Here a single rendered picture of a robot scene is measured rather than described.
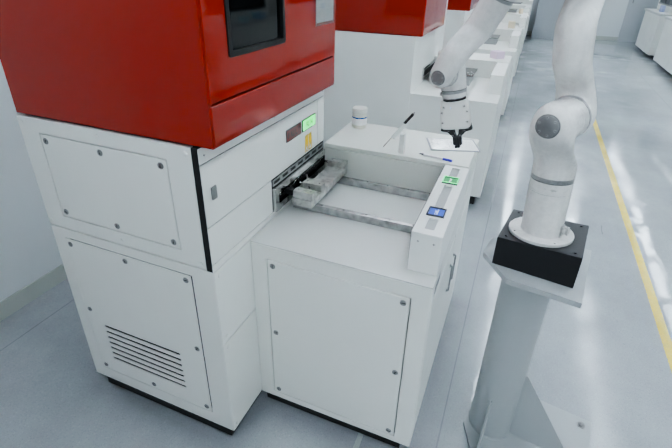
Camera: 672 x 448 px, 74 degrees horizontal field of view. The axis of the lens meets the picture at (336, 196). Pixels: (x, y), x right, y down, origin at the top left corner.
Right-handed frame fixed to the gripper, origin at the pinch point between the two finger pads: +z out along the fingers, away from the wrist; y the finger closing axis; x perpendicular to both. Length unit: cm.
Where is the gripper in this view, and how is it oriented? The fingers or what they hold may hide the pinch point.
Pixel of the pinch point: (457, 141)
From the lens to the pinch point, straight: 164.0
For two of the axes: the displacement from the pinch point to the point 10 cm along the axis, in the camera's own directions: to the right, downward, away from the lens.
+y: 9.1, 0.1, -4.2
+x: 3.8, -4.2, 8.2
